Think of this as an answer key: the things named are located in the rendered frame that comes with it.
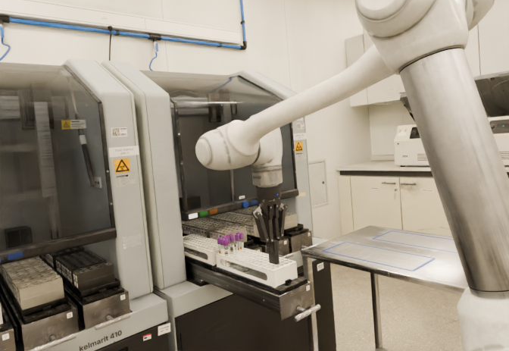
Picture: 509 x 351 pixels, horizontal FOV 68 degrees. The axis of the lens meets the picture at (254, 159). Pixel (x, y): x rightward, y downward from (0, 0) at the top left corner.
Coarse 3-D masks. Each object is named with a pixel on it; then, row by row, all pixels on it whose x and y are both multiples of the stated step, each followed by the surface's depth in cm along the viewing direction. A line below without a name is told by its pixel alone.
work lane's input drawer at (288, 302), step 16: (192, 272) 140; (208, 272) 131; (224, 272) 125; (224, 288) 124; (240, 288) 117; (256, 288) 111; (272, 288) 107; (288, 288) 107; (304, 288) 110; (272, 304) 106; (288, 304) 106; (304, 304) 110
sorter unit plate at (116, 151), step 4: (112, 148) 123; (116, 148) 124; (120, 148) 125; (124, 148) 126; (128, 148) 127; (132, 148) 128; (136, 148) 129; (112, 152) 123; (116, 152) 124; (120, 152) 125; (124, 152) 126; (128, 152) 127; (132, 152) 128; (136, 152) 129; (112, 156) 123; (116, 156) 124
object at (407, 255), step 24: (336, 240) 148; (360, 240) 145; (384, 240) 142; (408, 240) 140; (432, 240) 138; (336, 264) 127; (360, 264) 120; (384, 264) 118; (408, 264) 116; (432, 264) 114; (456, 264) 113; (312, 288) 139; (456, 288) 97; (312, 336) 139
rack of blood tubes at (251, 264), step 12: (216, 252) 130; (240, 252) 128; (252, 252) 126; (240, 264) 119; (252, 264) 115; (264, 264) 114; (276, 264) 114; (288, 264) 112; (252, 276) 115; (264, 276) 119; (276, 276) 108; (288, 276) 111
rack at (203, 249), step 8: (184, 240) 150; (192, 240) 149; (200, 240) 148; (208, 240) 147; (216, 240) 146; (184, 248) 153; (192, 248) 141; (200, 248) 137; (208, 248) 136; (216, 248) 136; (192, 256) 142; (200, 256) 146; (208, 256) 133
